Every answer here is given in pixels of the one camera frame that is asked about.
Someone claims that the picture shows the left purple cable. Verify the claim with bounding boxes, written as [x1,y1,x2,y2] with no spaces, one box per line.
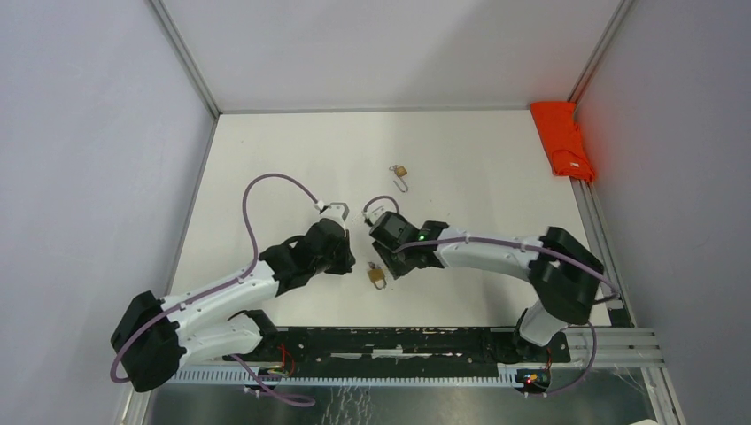
[110,173,322,409]

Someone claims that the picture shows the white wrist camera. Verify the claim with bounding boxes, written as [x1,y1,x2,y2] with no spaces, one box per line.
[314,200,350,228]
[363,208,385,228]

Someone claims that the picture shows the white slotted cable duct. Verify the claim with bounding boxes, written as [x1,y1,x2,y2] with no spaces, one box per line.
[167,365,523,389]

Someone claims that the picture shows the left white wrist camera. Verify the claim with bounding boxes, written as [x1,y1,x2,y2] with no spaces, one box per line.
[314,200,350,228]

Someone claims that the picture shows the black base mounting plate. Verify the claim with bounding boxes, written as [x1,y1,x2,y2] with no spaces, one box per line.
[241,327,571,379]

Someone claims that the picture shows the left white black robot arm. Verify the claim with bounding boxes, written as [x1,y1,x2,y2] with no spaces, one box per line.
[110,218,355,393]

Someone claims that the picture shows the aluminium frame rails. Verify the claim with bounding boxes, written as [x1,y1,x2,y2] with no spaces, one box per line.
[569,175,667,367]

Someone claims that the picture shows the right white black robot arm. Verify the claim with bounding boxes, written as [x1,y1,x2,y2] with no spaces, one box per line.
[365,211,605,361]

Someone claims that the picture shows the brass padlock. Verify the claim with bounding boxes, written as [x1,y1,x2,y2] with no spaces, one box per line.
[368,262,387,290]
[389,165,409,193]

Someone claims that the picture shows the orange folded cloth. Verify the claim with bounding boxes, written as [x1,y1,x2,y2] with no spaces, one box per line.
[530,101,597,183]

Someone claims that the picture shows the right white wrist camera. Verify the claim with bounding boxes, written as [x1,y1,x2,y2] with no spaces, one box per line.
[363,208,385,228]

